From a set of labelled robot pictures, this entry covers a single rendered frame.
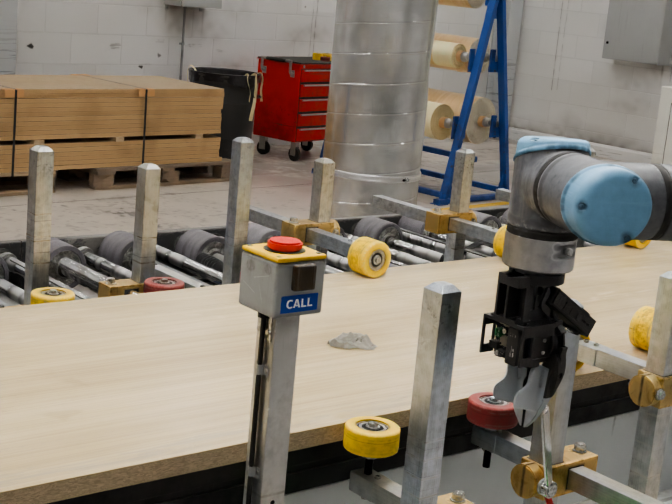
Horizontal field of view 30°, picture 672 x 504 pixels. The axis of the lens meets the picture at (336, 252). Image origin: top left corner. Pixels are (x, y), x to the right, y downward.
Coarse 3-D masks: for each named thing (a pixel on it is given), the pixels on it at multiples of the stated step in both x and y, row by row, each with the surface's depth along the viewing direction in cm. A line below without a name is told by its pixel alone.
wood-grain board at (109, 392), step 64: (576, 256) 309; (640, 256) 316; (0, 320) 214; (64, 320) 217; (128, 320) 221; (192, 320) 224; (256, 320) 228; (320, 320) 232; (384, 320) 236; (0, 384) 183; (64, 384) 186; (128, 384) 188; (192, 384) 191; (320, 384) 196; (384, 384) 199; (576, 384) 214; (0, 448) 160; (64, 448) 162; (128, 448) 164; (192, 448) 166
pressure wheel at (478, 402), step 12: (480, 396) 196; (492, 396) 195; (468, 408) 194; (480, 408) 192; (492, 408) 191; (504, 408) 191; (468, 420) 194; (480, 420) 192; (492, 420) 191; (504, 420) 191; (516, 420) 193
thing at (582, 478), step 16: (480, 432) 195; (496, 432) 194; (496, 448) 193; (512, 448) 190; (528, 448) 189; (576, 480) 181; (592, 480) 179; (608, 480) 179; (592, 496) 179; (608, 496) 177; (624, 496) 174; (640, 496) 174
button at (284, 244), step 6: (270, 240) 141; (276, 240) 141; (282, 240) 142; (288, 240) 142; (294, 240) 142; (270, 246) 141; (276, 246) 140; (282, 246) 140; (288, 246) 140; (294, 246) 140; (300, 246) 141
